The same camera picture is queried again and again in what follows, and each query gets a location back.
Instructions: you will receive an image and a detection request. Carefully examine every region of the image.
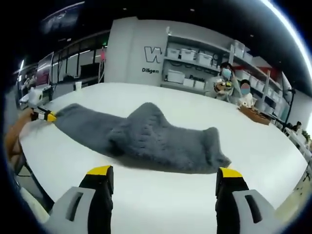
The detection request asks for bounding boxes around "grey towel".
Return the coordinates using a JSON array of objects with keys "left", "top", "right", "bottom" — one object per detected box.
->
[{"left": 54, "top": 102, "right": 232, "bottom": 175}]

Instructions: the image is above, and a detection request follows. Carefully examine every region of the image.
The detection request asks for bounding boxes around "magenta screen monitor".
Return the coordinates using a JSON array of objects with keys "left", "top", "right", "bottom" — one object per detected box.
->
[{"left": 36, "top": 52, "right": 55, "bottom": 86}]

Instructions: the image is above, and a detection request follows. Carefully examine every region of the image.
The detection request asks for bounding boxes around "ceiling-mounted black screen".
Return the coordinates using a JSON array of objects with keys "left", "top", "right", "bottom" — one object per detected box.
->
[{"left": 40, "top": 2, "right": 85, "bottom": 35}]

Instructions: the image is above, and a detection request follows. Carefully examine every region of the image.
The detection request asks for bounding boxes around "wooden tray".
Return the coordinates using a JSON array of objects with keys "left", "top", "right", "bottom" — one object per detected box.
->
[{"left": 238, "top": 106, "right": 272, "bottom": 126}]

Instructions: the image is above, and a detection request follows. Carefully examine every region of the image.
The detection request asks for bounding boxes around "grey shelving unit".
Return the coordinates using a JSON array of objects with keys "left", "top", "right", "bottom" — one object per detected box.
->
[{"left": 160, "top": 26, "right": 293, "bottom": 116}]

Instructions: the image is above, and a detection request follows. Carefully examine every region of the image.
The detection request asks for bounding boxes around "row of white storage boxes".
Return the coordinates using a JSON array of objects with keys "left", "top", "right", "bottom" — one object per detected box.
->
[{"left": 167, "top": 41, "right": 281, "bottom": 103}]

